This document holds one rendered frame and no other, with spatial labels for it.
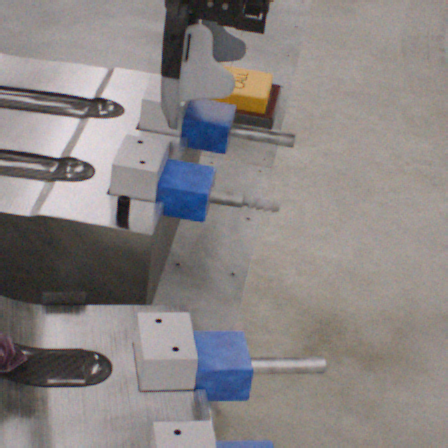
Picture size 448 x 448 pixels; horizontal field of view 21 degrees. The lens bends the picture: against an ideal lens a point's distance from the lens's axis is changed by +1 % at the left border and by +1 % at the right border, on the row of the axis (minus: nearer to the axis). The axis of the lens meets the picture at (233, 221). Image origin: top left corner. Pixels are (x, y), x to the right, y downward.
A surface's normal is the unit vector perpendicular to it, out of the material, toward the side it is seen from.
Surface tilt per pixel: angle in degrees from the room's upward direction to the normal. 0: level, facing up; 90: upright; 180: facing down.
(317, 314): 0
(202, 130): 90
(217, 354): 0
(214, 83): 80
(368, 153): 0
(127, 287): 90
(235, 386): 90
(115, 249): 90
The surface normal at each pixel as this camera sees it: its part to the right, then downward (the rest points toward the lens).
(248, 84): 0.12, -0.83
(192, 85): -0.11, 0.37
